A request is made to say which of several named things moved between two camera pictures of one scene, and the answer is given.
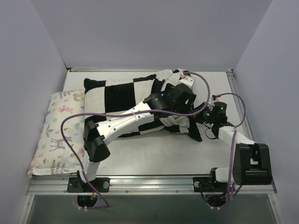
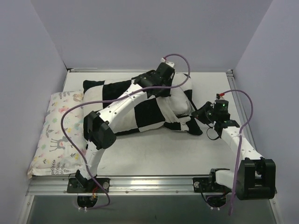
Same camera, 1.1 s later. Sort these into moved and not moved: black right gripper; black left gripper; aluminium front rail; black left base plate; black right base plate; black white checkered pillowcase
Moved: black white checkered pillowcase; black left gripper
Not moved: black left base plate; aluminium front rail; black right base plate; black right gripper
